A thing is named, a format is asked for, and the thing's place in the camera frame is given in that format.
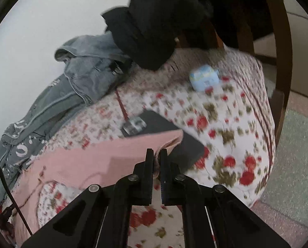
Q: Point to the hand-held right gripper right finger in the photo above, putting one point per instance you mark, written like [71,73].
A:
[164,165]

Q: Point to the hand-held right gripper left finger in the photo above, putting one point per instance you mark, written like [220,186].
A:
[149,161]

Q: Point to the pink knit sweater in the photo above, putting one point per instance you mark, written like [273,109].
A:
[92,160]

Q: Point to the floral bed sheet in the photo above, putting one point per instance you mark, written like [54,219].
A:
[221,108]

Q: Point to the light blue small case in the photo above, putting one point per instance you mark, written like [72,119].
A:
[203,78]

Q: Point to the grey printed quilt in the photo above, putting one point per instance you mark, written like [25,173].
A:
[79,77]

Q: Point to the black puffer jacket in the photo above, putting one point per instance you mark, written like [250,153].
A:
[148,18]

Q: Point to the wooden chair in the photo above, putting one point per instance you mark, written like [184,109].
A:
[280,31]

